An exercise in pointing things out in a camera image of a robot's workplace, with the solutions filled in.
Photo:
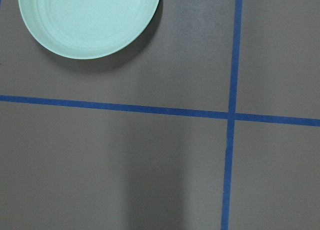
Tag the light green plate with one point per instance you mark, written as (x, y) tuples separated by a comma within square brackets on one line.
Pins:
[(86, 29)]

